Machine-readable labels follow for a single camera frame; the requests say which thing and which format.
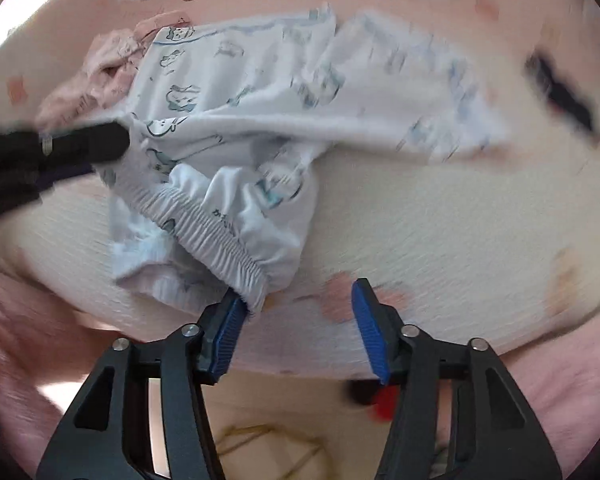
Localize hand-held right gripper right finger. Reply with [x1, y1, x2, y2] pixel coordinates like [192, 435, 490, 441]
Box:
[351, 278, 563, 480]

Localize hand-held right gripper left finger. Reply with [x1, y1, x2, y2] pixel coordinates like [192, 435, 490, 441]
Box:
[35, 292, 247, 480]

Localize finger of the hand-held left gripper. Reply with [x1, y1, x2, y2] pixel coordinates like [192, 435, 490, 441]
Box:
[42, 121, 132, 171]

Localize white cartoon print pants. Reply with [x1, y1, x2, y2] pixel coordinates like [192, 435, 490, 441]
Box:
[97, 2, 511, 311]

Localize pink printed garment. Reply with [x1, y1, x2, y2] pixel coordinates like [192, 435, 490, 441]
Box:
[35, 10, 191, 131]

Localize pink cat print sofa cover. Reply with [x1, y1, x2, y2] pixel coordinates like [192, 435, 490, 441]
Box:
[0, 0, 600, 376]

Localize person's pink fluffy pants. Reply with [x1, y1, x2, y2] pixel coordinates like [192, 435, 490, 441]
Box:
[0, 260, 600, 480]

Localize dark navy folded garment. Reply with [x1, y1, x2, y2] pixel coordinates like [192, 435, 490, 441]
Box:
[525, 52, 600, 143]

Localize gold wire basket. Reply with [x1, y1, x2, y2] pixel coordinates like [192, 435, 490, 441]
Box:
[215, 422, 326, 466]

